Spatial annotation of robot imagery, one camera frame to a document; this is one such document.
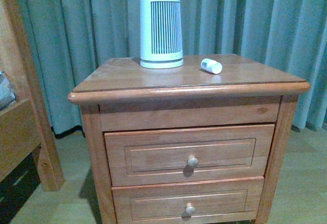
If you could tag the grey curtain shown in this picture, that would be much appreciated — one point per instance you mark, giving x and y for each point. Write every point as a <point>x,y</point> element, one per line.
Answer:
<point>69,39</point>

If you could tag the white cylindrical air purifier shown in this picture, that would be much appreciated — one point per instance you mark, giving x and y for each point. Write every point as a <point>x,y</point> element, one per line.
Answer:
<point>160,34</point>

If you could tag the white medicine bottle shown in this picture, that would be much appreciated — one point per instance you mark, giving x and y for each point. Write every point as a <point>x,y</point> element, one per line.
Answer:
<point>211,66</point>

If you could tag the wooden bed frame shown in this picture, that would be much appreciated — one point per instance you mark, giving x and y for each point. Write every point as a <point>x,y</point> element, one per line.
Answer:
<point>25,128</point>

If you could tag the wooden nightstand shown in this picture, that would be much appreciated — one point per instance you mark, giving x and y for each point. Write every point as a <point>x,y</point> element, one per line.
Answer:
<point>122,96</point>

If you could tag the checkered bedding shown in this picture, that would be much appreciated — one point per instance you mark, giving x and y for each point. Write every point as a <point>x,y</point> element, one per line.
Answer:
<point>6,92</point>

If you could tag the wooden drawer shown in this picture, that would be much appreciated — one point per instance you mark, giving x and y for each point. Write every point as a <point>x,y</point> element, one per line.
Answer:
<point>188,155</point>
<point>195,202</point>

